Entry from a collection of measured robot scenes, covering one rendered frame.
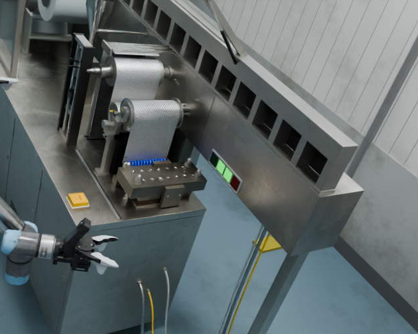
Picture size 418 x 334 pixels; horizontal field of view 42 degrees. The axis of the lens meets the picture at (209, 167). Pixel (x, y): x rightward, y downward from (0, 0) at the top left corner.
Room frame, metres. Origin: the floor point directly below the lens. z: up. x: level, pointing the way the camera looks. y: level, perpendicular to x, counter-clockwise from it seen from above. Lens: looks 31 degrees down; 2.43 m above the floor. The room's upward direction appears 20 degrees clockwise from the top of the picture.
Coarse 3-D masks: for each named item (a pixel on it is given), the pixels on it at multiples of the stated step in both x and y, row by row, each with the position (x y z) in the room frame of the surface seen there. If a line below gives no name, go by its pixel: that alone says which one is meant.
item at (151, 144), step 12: (132, 132) 2.12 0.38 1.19; (144, 132) 2.16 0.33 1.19; (156, 132) 2.20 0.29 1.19; (168, 132) 2.25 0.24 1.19; (132, 144) 2.13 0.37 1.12; (144, 144) 2.17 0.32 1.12; (156, 144) 2.22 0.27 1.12; (168, 144) 2.26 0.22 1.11; (132, 156) 2.14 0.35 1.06; (144, 156) 2.19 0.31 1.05; (156, 156) 2.23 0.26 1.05
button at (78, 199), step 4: (68, 196) 1.88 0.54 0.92; (72, 196) 1.88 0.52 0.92; (76, 196) 1.89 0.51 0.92; (80, 196) 1.90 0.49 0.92; (84, 196) 1.91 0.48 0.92; (72, 200) 1.85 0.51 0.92; (76, 200) 1.86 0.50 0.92; (80, 200) 1.87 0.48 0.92; (84, 200) 1.88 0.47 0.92; (72, 204) 1.84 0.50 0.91; (76, 204) 1.85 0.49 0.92; (80, 204) 1.86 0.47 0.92; (84, 204) 1.87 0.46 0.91
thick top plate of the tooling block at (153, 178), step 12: (120, 168) 2.05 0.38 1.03; (132, 168) 2.09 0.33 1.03; (144, 168) 2.12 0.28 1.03; (156, 168) 2.15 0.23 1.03; (168, 168) 2.19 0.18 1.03; (180, 168) 2.23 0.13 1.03; (192, 168) 2.26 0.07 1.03; (120, 180) 2.03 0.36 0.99; (132, 180) 2.00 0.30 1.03; (144, 180) 2.03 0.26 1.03; (156, 180) 2.06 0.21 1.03; (168, 180) 2.09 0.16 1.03; (180, 180) 2.13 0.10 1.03; (192, 180) 2.16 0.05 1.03; (204, 180) 2.20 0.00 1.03; (132, 192) 1.94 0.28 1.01; (144, 192) 1.99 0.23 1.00; (156, 192) 2.03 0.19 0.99
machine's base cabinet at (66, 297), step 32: (0, 96) 2.72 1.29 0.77; (0, 128) 2.68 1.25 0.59; (0, 160) 2.63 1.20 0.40; (32, 160) 2.25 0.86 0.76; (0, 192) 2.58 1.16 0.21; (32, 192) 2.20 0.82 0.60; (64, 224) 1.87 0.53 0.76; (160, 224) 2.00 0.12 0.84; (192, 224) 2.13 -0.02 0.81; (128, 256) 1.92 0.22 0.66; (160, 256) 2.05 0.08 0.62; (64, 288) 1.78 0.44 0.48; (96, 288) 1.84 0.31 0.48; (128, 288) 1.96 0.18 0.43; (160, 288) 2.09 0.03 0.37; (64, 320) 1.75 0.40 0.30; (96, 320) 1.87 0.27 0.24; (128, 320) 2.00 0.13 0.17
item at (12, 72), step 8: (24, 0) 2.74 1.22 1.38; (24, 8) 2.74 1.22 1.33; (16, 16) 2.74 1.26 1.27; (16, 24) 2.73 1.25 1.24; (16, 32) 2.72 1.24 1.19; (16, 40) 2.73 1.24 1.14; (16, 48) 2.73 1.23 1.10; (0, 56) 2.90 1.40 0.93; (16, 56) 2.73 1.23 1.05; (16, 64) 2.74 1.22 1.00; (8, 72) 2.76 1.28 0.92; (16, 72) 2.74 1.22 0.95
